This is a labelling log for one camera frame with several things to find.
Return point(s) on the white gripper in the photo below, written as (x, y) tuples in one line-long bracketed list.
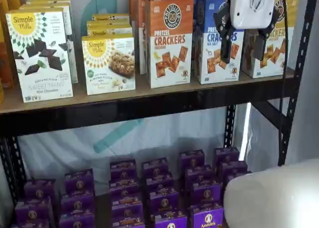
[(249, 14)]

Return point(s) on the yellow pretzel crackers box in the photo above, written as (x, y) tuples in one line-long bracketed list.
[(274, 61)]

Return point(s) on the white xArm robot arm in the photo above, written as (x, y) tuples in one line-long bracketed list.
[(274, 195)]

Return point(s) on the orange pretzel crackers box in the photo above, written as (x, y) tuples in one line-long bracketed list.
[(140, 14), (132, 4), (169, 43)]

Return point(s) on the brown wooden shelf board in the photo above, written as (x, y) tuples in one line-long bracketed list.
[(139, 88)]

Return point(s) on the purple Annie's box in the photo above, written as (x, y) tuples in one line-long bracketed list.
[(206, 193), (40, 189), (163, 201), (170, 221), (226, 156), (77, 203), (30, 224), (123, 185), (33, 210), (192, 160), (76, 221), (123, 168), (233, 168), (199, 175), (128, 225), (125, 198), (127, 212), (208, 218), (79, 182), (155, 167), (159, 182)]

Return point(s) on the Simple Mills almond bars box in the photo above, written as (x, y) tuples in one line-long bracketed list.
[(109, 32), (109, 66), (109, 17), (109, 24)]

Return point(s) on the black metal shelf rack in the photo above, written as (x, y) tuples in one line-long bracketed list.
[(124, 113)]

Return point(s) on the Simple Mills sweet thins box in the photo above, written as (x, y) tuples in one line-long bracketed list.
[(47, 1), (40, 58), (71, 38)]

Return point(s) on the mustard snack box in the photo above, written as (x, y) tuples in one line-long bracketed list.
[(15, 0)]

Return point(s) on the dark orange snack box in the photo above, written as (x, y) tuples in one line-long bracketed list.
[(5, 58)]

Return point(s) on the white backdrop with teal logo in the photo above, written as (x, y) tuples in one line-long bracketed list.
[(62, 150)]

